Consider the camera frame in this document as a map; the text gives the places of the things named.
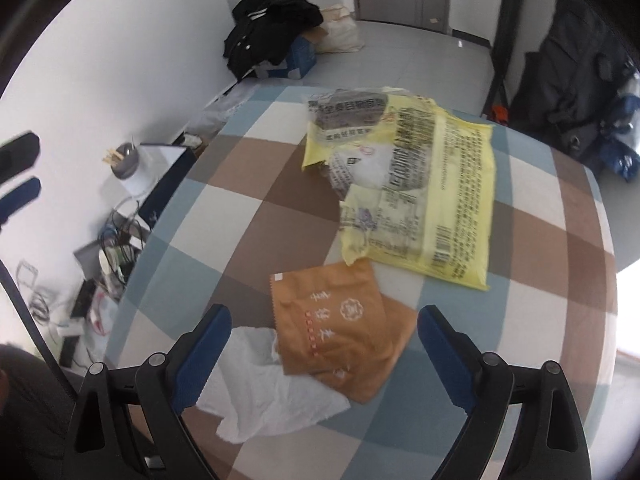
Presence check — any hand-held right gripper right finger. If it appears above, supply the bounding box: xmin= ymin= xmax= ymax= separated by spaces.
xmin=417 ymin=305 xmax=593 ymax=480

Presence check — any dark blue bedside cabinet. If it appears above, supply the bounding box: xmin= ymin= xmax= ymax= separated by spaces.
xmin=139 ymin=144 xmax=198 ymax=231

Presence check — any clear printed packet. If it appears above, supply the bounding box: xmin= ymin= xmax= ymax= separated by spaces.
xmin=305 ymin=87 xmax=401 ymax=203

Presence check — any white red plastic bag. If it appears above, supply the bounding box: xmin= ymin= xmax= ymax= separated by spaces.
xmin=87 ymin=290 xmax=118 ymax=336

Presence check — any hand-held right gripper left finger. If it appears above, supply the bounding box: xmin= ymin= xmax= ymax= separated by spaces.
xmin=62 ymin=304 xmax=233 ymax=480

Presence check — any person's left forearm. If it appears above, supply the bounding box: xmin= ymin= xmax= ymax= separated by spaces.
xmin=0 ymin=344 xmax=68 ymax=480

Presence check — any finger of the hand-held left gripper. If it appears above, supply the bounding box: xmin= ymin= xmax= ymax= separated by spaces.
xmin=0 ymin=131 xmax=41 ymax=181
xmin=0 ymin=176 xmax=42 ymax=231

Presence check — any yellow plastic bag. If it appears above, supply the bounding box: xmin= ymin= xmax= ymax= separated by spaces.
xmin=301 ymin=91 xmax=497 ymax=293

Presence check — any grey flat box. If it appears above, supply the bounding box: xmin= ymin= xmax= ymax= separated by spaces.
xmin=74 ymin=240 xmax=116 ymax=281

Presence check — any white round container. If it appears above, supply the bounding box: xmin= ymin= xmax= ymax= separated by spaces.
xmin=102 ymin=141 xmax=153 ymax=196

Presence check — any pile of black clothes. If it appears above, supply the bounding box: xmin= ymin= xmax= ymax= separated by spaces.
xmin=222 ymin=0 xmax=325 ymax=81

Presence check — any tangle of cables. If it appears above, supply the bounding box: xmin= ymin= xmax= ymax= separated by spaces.
xmin=97 ymin=200 xmax=151 ymax=286

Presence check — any beige bag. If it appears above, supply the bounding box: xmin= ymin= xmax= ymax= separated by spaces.
xmin=315 ymin=5 xmax=365 ymax=54

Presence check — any clear plastic bag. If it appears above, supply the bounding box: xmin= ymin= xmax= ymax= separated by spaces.
xmin=192 ymin=87 xmax=251 ymax=133

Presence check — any silver folded umbrella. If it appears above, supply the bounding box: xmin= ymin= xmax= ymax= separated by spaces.
xmin=597 ymin=70 xmax=640 ymax=183

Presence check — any black hanging jacket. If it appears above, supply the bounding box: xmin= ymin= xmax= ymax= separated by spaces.
xmin=510 ymin=0 xmax=636 ymax=161

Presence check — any white tissue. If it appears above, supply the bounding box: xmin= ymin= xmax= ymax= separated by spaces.
xmin=196 ymin=326 xmax=352 ymax=445

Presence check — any blue cardboard box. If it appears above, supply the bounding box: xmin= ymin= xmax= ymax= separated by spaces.
xmin=250 ymin=35 xmax=318 ymax=81

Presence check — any brown paper pouch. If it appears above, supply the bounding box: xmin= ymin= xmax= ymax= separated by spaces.
xmin=269 ymin=258 xmax=418 ymax=405

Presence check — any plaid bed sheet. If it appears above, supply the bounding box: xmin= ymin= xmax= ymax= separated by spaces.
xmin=102 ymin=85 xmax=618 ymax=480

